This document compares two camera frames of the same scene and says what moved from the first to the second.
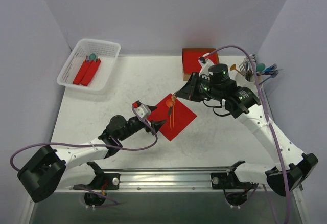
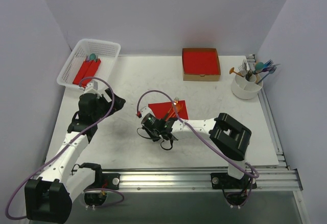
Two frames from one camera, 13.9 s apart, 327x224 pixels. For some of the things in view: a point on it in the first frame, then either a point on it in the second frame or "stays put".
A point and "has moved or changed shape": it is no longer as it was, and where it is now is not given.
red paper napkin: (183, 116) has moved or changed shape
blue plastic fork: (272, 68) → (269, 63)
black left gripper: (148, 121) → (112, 102)
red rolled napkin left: (82, 72) stays put
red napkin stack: (191, 61) stays put
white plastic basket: (107, 51) stays put
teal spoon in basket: (92, 56) stays put
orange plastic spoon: (168, 103) → (178, 108)
